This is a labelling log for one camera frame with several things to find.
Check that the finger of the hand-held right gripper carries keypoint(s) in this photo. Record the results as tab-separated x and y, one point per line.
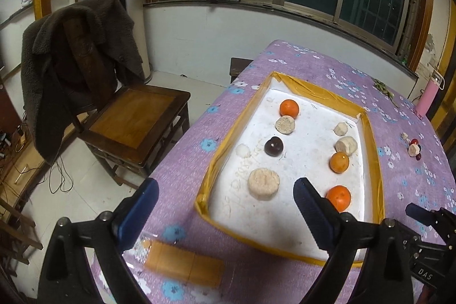
447	225
420	213

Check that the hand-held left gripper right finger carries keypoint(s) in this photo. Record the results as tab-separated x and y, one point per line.
313	215

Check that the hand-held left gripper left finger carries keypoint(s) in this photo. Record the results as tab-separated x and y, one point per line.
137	215

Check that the orange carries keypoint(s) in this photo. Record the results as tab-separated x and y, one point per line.
338	198
338	162
289	109

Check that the white foam box yellow tape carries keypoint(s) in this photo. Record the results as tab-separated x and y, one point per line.
313	165

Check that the large round foam cake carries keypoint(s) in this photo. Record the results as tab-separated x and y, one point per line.
263	183

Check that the beige cylinder bun piece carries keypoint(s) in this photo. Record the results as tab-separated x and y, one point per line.
346	145

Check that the dark purple round fruit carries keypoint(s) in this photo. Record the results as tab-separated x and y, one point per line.
273	146

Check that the small beige bun chunk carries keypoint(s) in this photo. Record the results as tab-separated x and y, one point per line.
404	136
340	128

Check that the beige round bun piece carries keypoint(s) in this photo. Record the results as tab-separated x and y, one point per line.
285	125

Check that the small white foam lump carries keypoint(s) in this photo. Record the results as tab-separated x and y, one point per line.
242	150

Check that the beige angular bun piece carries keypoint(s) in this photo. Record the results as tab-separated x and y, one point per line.
413	149

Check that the yellow taped block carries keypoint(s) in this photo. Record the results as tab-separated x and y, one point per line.
185	265

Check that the purple floral tablecloth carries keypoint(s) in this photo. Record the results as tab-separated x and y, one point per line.
392	126

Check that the wooden chair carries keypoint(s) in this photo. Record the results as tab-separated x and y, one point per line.
131	122

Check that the golden display cabinet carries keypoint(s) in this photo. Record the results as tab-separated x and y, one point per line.
447	101

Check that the pink water bottle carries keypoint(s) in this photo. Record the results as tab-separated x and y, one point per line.
427	97

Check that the light wooden stool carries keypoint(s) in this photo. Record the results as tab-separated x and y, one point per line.
16	229

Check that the pile of green beans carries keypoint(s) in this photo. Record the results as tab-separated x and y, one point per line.
384	89

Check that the dark fleece coat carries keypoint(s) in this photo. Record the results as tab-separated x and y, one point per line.
46	76

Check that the dark wooden stool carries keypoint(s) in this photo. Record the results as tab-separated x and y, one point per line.
239	66

